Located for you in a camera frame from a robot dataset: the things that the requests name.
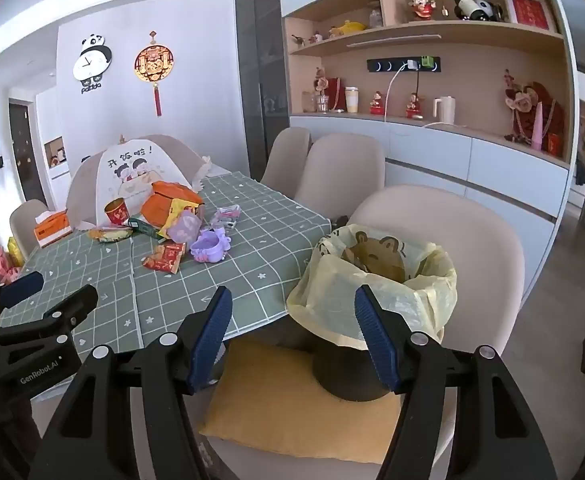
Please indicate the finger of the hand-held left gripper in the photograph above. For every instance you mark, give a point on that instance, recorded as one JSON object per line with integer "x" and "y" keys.
{"x": 22, "y": 286}
{"x": 75, "y": 307}

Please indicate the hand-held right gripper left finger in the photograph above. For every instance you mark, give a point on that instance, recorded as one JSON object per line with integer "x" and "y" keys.
{"x": 210, "y": 340}

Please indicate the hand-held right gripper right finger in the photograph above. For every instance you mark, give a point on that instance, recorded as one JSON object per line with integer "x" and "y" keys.
{"x": 377, "y": 345}

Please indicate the dark round trash bin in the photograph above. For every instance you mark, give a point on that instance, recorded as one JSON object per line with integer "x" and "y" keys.
{"x": 337, "y": 370}

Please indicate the yellow green snack packet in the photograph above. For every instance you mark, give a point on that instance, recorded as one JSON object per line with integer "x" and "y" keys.
{"x": 110, "y": 235}

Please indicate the red paper cup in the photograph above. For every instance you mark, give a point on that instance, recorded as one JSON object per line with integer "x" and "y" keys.
{"x": 117, "y": 214}

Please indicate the dark slim snack packet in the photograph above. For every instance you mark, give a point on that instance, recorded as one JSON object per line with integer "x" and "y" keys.
{"x": 145, "y": 227}

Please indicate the light purple snack packet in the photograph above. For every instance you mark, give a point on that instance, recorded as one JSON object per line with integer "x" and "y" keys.
{"x": 185, "y": 227}

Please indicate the pink white wipes packet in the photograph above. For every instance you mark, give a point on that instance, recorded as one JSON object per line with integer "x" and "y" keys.
{"x": 226, "y": 219}

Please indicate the yellow snack packet red label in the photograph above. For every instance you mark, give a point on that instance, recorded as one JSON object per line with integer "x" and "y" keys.
{"x": 177, "y": 210}

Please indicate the orange snack bag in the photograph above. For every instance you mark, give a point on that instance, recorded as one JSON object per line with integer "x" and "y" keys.
{"x": 160, "y": 199}

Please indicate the orange tissue box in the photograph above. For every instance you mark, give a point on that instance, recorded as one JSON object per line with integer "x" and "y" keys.
{"x": 52, "y": 232}

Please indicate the yellow seat cushion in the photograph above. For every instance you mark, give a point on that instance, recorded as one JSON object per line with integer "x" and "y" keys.
{"x": 272, "y": 400}

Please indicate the purple plastic toy container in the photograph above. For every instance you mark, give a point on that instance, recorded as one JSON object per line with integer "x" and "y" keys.
{"x": 207, "y": 247}

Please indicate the green checked tablecloth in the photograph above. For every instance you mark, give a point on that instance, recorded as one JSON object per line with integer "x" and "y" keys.
{"x": 252, "y": 240}

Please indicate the dark door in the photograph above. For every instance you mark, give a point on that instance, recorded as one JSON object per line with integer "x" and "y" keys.
{"x": 25, "y": 150}

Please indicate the printed mesh food cover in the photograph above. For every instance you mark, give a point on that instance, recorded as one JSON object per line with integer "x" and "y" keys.
{"x": 122, "y": 175}

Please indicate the white tall cabinet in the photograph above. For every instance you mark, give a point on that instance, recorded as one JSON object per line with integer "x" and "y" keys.
{"x": 52, "y": 115}

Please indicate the white sideboard cabinet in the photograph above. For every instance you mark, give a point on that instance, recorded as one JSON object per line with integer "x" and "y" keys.
{"x": 422, "y": 160}

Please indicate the red seated figurine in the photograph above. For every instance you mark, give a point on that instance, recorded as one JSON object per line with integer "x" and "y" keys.
{"x": 377, "y": 104}
{"x": 413, "y": 106}

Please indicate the white electric kettle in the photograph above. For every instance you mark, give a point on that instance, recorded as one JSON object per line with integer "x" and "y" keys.
{"x": 445, "y": 111}

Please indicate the cream tumbler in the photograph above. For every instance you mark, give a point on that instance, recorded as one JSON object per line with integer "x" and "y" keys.
{"x": 351, "y": 100}

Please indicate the glass jar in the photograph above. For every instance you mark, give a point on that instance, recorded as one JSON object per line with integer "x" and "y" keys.
{"x": 375, "y": 17}
{"x": 309, "y": 102}

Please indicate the red gift bag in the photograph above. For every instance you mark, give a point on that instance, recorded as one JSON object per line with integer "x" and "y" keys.
{"x": 336, "y": 95}

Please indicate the dark glass cabinet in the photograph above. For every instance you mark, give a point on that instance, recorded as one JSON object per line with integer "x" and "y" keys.
{"x": 260, "y": 85}

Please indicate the artificial flower decoration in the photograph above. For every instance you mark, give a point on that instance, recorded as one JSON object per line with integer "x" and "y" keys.
{"x": 321, "y": 82}

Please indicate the small red box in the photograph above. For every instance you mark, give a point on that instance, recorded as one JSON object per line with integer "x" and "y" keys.
{"x": 555, "y": 143}

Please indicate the pink cone vase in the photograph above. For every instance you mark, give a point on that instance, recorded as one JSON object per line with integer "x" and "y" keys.
{"x": 538, "y": 127}

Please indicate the black power strip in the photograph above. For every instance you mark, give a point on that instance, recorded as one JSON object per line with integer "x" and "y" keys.
{"x": 380, "y": 65}

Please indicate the red pink flower bouquet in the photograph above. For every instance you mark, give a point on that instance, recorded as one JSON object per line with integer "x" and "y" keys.
{"x": 522, "y": 105}

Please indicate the white charger plug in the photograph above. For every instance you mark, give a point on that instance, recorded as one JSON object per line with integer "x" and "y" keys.
{"x": 412, "y": 65}

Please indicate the green plug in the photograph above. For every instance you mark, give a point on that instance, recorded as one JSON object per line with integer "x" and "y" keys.
{"x": 427, "y": 61}

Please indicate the shelf light bar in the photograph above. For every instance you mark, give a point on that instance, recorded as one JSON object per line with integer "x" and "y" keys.
{"x": 392, "y": 40}

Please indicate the wealth god figurine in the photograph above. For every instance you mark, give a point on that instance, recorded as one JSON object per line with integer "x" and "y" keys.
{"x": 421, "y": 7}

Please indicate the wine bottle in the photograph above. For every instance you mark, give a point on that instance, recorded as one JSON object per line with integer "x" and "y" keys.
{"x": 465, "y": 0}

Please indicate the red framed picture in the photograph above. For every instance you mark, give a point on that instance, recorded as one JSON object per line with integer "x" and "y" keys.
{"x": 530, "y": 11}

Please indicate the panda wall clock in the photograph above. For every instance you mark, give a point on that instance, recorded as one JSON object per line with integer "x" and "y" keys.
{"x": 92, "y": 57}

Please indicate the red round wall ornament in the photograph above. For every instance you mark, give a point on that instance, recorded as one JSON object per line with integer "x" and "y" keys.
{"x": 153, "y": 63}

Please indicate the wooden wall shelf unit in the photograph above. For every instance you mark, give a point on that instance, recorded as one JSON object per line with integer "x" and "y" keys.
{"x": 472, "y": 85}

